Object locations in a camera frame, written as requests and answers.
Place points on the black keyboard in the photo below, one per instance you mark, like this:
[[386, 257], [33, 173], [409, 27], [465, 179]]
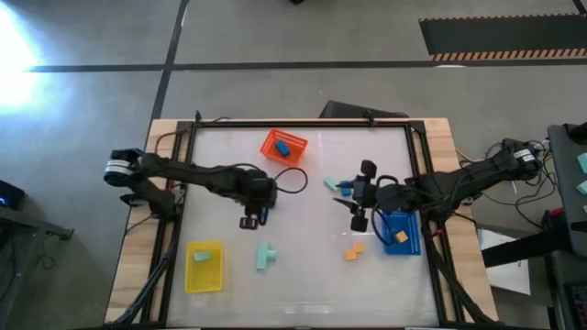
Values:
[[577, 307]]

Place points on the black device with blue light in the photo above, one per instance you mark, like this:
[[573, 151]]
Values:
[[11, 194]]

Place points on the black mat with hazard stripe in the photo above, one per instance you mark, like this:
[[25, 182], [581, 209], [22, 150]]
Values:
[[504, 36]]

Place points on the white paper sheet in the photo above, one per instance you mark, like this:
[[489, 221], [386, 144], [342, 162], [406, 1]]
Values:
[[509, 279]]

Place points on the orange plastic basket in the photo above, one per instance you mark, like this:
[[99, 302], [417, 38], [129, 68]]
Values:
[[275, 153]]

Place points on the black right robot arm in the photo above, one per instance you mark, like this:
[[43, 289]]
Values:
[[458, 181]]

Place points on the orange cube block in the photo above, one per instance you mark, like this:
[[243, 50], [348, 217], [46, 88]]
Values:
[[359, 248], [402, 236], [351, 255]]

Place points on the black support beam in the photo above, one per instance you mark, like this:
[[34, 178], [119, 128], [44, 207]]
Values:
[[527, 247]]

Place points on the black box beside table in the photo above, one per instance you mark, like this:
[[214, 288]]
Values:
[[348, 111]]

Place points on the blue plastic basket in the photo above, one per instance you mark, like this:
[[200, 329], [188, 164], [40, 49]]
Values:
[[410, 229]]

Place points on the black metal stand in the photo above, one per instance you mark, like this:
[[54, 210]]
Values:
[[27, 224]]

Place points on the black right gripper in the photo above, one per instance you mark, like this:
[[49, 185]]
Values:
[[364, 194]]

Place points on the black aluminium table frame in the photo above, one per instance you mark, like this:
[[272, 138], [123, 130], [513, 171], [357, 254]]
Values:
[[298, 124]]

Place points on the yellow plastic basket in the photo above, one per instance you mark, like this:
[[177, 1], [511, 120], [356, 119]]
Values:
[[204, 275]]

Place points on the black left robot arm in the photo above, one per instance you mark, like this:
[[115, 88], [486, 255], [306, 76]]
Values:
[[206, 176]]

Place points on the grey side table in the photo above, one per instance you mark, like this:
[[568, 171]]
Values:
[[566, 183]]

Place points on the mint green T-shaped block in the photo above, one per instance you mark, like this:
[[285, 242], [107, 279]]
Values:
[[262, 256]]

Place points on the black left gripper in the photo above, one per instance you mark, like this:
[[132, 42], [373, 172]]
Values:
[[263, 194]]

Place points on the black clamp knob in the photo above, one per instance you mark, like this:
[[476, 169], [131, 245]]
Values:
[[369, 118], [198, 116]]

